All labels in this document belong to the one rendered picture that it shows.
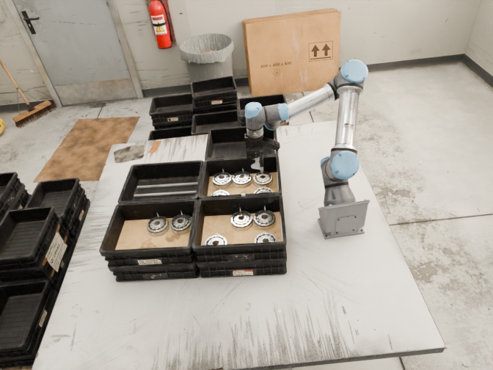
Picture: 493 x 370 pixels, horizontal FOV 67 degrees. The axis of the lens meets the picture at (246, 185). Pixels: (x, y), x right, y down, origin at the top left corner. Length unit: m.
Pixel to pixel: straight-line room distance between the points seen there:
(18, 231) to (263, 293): 1.68
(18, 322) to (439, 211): 2.89
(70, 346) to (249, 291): 0.77
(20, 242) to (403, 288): 2.16
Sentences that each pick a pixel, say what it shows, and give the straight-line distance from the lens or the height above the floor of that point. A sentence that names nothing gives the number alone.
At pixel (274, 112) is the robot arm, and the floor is 1.27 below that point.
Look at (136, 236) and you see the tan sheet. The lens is 1.85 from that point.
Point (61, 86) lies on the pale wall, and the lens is 5.07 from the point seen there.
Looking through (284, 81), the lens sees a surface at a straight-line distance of 4.45.
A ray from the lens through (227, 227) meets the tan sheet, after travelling 1.76.
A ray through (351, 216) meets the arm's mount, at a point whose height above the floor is 0.84.
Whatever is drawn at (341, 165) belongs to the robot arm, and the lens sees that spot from 1.64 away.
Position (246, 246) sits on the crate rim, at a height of 0.93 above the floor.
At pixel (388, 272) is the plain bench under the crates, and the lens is 1.80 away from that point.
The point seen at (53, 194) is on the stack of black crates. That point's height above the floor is 0.38.
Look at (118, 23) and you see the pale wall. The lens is 4.54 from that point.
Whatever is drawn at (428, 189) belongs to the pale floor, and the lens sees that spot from 3.31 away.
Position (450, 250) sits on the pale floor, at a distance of 2.92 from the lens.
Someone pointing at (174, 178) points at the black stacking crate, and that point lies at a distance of 2.09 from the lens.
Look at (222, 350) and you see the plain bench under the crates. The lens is 1.59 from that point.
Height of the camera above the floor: 2.14
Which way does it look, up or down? 42 degrees down
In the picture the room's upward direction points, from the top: 7 degrees counter-clockwise
